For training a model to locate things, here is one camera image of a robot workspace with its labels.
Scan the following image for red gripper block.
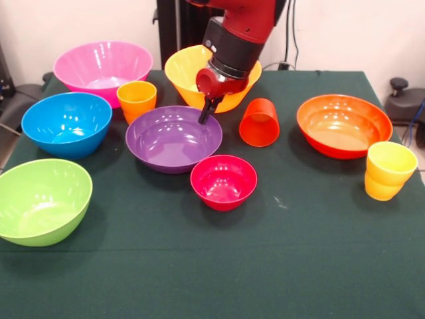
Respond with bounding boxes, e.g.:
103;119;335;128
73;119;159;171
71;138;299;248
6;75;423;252
195;67;250;126

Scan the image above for red-orange cup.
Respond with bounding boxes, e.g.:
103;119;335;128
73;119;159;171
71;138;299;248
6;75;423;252
238;97;281;148

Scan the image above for purple bowl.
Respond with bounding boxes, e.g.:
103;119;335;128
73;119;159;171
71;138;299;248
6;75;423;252
125;105;224;175

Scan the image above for small crimson bowl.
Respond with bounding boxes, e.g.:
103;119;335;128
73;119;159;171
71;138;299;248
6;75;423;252
190;154;258;212

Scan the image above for large yellow-orange bowl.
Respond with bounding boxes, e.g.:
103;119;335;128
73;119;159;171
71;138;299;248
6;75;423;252
163;45;263;114

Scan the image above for orange cup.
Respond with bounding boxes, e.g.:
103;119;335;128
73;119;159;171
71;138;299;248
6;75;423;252
116;80;158;126

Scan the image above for large pink bowl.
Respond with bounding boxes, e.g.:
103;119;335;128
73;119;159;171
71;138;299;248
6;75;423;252
52;41;154;109

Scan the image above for shallow red-orange bowl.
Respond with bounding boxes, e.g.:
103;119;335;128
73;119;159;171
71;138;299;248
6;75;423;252
296;94;394;161

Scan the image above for blue bowl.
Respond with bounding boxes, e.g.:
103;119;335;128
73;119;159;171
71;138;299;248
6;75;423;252
21;92;114;161

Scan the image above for dark green tablecloth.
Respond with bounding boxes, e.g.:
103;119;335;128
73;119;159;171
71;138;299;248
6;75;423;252
0;69;425;319

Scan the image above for yellow cup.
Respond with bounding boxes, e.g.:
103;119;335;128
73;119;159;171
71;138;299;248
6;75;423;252
364;141;419;202

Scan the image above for green bowl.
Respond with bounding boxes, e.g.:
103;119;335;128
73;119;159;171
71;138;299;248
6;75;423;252
0;158;94;248

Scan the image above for black device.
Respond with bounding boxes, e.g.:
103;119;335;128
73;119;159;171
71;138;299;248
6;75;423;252
0;43;15;99

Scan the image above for black hanging cables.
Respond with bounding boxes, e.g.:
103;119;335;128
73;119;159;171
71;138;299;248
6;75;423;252
280;0;301;71

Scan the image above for blue cable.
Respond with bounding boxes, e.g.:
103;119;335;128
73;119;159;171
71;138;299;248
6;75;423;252
406;99;425;147

